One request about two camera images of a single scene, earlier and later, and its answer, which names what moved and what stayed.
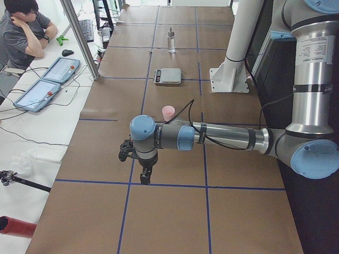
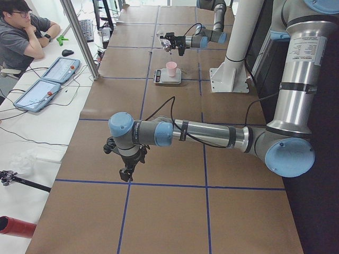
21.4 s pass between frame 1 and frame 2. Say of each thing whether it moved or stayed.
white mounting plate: stayed
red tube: stayed
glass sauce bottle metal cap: moved
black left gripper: moved
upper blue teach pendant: stayed
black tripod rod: stayed
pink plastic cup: moved
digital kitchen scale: stayed
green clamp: stayed
